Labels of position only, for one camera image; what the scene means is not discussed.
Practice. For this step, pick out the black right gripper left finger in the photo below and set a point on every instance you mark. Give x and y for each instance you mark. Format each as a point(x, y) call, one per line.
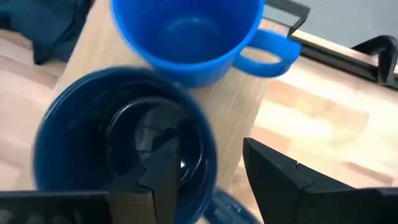
point(158, 193)

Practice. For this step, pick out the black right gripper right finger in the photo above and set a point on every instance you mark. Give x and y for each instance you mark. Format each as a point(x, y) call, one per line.
point(280, 193)

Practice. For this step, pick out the dark navy glossy mug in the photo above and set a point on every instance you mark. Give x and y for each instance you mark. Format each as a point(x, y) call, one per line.
point(77, 130)

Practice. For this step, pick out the blue plastic mug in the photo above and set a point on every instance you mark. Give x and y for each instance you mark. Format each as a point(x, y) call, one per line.
point(186, 31)

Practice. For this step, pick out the black clamp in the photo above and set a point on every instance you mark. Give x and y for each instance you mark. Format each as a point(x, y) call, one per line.
point(385, 56)

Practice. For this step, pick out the dark cloth bundle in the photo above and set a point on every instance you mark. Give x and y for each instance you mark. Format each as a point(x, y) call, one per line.
point(40, 25)

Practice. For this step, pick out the black table edge rail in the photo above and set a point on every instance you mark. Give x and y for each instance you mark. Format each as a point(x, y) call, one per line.
point(342, 67)

